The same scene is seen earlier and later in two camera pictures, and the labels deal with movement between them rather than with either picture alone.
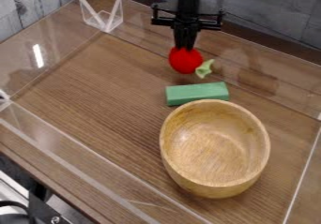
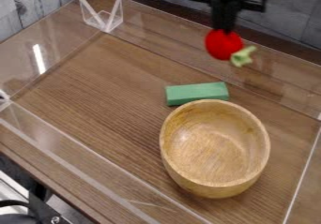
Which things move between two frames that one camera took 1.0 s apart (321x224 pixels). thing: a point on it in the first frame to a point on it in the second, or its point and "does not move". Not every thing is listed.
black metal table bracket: [41, 213] does not move
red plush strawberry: [184, 60] to [226, 47]
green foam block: [182, 94] does not move
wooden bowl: [214, 147] does not move
